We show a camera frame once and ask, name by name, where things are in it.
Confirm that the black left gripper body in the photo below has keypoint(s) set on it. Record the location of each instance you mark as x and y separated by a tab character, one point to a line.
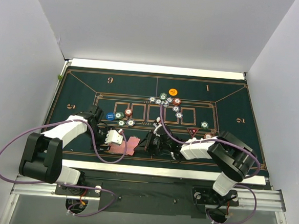
102	144

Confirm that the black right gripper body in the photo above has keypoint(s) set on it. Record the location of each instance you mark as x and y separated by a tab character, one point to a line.
150	145

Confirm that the green chip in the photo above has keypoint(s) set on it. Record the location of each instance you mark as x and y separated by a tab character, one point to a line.
119	115
204	125
121	122
163	96

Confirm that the red-backed playing card deck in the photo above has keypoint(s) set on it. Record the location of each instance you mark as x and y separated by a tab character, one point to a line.
132	143

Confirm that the blue chip position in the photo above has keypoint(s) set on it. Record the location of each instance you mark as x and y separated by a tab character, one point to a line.
130	123

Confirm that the blue chip mid table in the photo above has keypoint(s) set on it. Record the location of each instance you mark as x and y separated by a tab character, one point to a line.
176	108
179	115

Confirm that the red chips position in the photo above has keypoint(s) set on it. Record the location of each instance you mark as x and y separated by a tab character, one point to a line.
128	112
208	136

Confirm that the red chip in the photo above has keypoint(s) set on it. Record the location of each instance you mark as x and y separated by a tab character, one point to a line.
176	101

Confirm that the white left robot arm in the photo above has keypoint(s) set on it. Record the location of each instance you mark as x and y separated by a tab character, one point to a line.
42	156

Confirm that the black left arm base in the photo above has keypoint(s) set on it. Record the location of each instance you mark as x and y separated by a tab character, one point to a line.
79	190

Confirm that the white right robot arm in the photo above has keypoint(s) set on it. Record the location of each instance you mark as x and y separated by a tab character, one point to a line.
231	155

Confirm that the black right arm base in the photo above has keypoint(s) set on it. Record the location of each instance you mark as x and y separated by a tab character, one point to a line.
207	196

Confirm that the blue small blind button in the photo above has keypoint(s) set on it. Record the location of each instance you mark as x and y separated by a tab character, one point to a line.
110	116

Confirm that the green poker table mat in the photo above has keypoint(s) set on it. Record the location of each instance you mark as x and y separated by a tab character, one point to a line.
224	104

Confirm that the orange dealer button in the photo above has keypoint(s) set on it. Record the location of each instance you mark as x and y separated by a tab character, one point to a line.
173	92

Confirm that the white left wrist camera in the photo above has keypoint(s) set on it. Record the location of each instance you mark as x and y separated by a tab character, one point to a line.
113	137

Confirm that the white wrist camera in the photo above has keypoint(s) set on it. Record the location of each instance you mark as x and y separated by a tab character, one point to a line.
158	124
113	137

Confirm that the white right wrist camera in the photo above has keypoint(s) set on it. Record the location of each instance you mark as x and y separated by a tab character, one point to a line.
158	124

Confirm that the aluminium frame rail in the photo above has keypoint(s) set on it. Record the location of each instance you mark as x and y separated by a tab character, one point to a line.
38	204

